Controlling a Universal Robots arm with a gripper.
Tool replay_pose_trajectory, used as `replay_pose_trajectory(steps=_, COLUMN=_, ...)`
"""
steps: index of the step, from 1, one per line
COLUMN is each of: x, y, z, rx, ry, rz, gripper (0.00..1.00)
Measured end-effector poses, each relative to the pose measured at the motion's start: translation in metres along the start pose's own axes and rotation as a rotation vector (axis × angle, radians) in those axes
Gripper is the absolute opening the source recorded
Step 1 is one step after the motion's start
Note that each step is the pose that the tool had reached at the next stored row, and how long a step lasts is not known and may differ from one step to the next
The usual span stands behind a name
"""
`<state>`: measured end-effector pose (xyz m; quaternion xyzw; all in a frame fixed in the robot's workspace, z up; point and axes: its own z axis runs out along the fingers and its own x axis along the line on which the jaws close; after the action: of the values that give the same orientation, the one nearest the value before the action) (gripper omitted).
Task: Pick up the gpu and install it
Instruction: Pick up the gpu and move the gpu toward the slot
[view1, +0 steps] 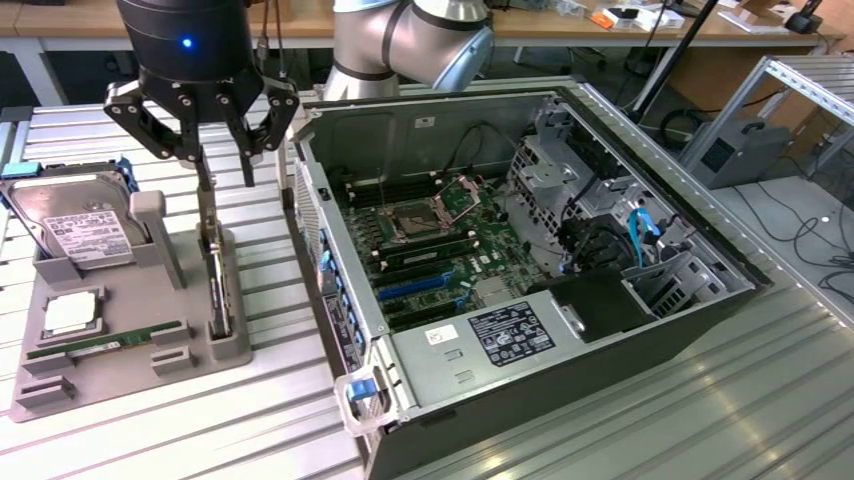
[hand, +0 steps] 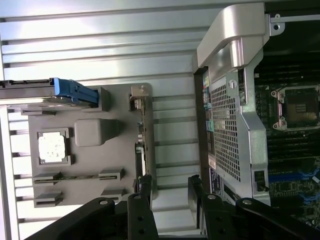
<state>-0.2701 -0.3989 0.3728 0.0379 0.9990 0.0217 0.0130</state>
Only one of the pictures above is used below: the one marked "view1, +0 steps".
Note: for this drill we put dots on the thin metal locking lever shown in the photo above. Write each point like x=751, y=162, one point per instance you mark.
x=384, y=192

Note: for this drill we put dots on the black expansion slot blue latch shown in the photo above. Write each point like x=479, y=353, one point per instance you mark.
x=427, y=310

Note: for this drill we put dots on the metal disk bay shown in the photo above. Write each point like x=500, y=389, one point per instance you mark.
x=674, y=295

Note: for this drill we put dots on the RAM slot white clips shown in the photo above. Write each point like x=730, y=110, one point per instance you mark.
x=373, y=183
x=427, y=268
x=373, y=193

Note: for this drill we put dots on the grey parts rack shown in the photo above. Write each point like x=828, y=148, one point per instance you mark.
x=113, y=380

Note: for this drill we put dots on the grey control box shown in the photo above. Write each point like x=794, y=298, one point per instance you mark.
x=747, y=155

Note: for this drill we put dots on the metal socket cover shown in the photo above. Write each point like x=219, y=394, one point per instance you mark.
x=439, y=201

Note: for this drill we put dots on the small black device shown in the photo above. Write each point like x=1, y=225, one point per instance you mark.
x=627, y=20

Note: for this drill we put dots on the metal drive cage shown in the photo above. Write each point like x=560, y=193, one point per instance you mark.
x=534, y=210

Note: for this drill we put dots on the black plastic shroud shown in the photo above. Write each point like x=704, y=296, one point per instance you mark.
x=587, y=307

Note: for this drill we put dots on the wooden desk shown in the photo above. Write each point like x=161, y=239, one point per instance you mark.
x=567, y=30
x=53, y=20

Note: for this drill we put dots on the blue release latch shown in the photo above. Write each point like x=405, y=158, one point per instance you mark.
x=361, y=391

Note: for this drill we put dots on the CPU socket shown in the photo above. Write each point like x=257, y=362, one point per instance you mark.
x=413, y=222

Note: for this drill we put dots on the hard disk with blue carrier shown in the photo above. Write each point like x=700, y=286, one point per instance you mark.
x=80, y=220

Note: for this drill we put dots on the black desk device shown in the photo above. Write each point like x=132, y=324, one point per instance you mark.
x=803, y=22

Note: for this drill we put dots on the orange white box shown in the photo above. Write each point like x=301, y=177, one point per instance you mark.
x=603, y=17

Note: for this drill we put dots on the RAM stick with grey label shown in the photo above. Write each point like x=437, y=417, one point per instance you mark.
x=429, y=254

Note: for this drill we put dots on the green motherboard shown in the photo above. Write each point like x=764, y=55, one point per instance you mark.
x=507, y=235

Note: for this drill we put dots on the green RAM stick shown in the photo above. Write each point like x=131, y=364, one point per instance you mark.
x=107, y=341

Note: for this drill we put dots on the black stand pole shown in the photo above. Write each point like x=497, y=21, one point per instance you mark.
x=675, y=55

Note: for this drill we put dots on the aluminium profile frame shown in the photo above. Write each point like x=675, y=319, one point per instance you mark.
x=810, y=75

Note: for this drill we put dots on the white wall sticker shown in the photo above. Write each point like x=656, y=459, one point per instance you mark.
x=424, y=122

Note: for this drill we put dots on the silver chipset heatsink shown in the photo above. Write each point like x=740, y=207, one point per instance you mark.
x=491, y=291

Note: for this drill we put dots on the silver power supply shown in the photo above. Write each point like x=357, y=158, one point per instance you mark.
x=433, y=370

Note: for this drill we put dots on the green graphics card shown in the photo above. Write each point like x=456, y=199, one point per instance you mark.
x=220, y=300

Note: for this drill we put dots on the open black PC case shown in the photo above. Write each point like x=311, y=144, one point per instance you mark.
x=600, y=390

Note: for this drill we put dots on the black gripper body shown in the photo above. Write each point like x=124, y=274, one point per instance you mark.
x=189, y=50

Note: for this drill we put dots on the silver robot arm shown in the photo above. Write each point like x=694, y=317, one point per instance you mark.
x=400, y=45

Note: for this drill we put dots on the cardboard box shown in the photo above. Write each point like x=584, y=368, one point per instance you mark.
x=754, y=15

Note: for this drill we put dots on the silver CPU chip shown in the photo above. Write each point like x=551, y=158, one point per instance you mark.
x=69, y=312

